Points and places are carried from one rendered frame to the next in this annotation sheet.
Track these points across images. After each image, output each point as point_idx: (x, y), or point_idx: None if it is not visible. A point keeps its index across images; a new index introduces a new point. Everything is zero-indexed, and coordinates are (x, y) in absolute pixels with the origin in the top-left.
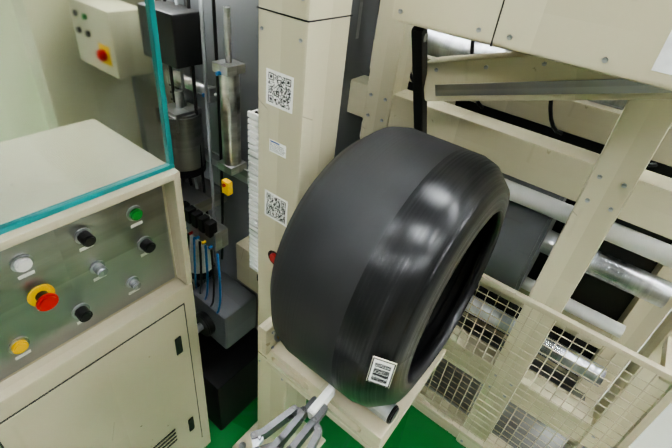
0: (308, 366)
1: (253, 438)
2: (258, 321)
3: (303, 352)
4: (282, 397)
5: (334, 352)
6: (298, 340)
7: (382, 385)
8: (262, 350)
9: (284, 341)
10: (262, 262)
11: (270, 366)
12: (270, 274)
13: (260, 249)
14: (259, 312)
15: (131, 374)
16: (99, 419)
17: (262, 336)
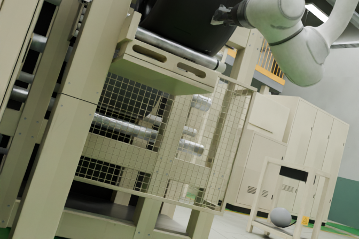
0: (206, 1)
1: (223, 6)
2: (76, 53)
3: None
4: (83, 142)
5: None
6: None
7: None
8: (131, 36)
9: None
10: None
11: (128, 57)
12: None
13: None
14: (82, 41)
15: (30, 34)
16: (20, 61)
17: (135, 20)
